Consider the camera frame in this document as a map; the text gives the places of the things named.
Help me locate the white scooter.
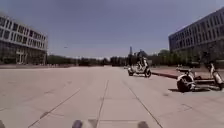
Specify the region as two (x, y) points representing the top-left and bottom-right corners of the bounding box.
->
(175, 61), (224, 94)
(127, 63), (153, 79)

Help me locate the robot's own part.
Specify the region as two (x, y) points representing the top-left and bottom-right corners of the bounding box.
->
(137, 120), (150, 128)
(71, 119), (84, 128)

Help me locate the white grid-front office building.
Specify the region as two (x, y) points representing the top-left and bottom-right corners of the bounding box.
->
(0, 12), (49, 66)

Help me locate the raised reddish paved platform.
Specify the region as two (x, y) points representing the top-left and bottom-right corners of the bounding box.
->
(151, 67), (224, 81)

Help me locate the row of trees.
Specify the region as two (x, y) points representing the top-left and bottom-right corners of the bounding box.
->
(46, 49), (201, 68)

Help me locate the pale paved plaza ground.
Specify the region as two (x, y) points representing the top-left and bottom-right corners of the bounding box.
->
(0, 65), (224, 128)

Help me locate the person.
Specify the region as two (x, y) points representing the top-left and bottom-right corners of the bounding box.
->
(135, 49), (149, 72)

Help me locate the grey long office building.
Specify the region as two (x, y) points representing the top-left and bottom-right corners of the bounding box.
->
(168, 7), (224, 63)

